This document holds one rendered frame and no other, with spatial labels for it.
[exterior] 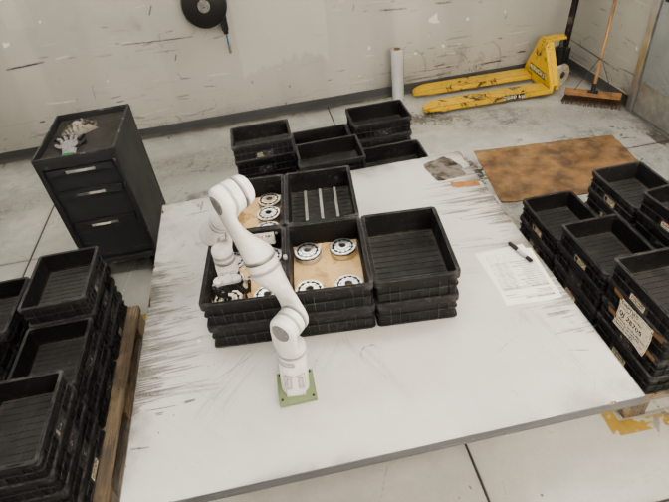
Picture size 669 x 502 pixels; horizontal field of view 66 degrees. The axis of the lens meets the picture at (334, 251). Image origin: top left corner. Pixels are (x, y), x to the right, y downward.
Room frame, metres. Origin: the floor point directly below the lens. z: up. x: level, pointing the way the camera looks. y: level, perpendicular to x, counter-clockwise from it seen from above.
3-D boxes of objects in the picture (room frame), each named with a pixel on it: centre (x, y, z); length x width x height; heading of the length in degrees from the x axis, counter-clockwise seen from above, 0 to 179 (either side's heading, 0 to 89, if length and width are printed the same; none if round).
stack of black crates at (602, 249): (1.80, -1.30, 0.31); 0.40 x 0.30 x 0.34; 5
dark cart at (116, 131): (2.91, 1.36, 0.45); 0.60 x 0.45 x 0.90; 5
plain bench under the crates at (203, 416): (1.58, -0.02, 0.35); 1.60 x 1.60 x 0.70; 5
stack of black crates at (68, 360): (1.56, 1.29, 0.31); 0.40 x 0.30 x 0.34; 5
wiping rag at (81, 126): (3.03, 1.42, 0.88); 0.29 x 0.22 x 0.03; 5
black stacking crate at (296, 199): (1.87, 0.03, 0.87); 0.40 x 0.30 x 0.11; 0
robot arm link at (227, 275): (1.34, 0.37, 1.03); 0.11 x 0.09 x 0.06; 5
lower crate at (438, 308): (1.47, -0.27, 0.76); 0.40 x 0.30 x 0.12; 0
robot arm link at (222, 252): (1.37, 0.36, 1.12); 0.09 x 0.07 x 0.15; 126
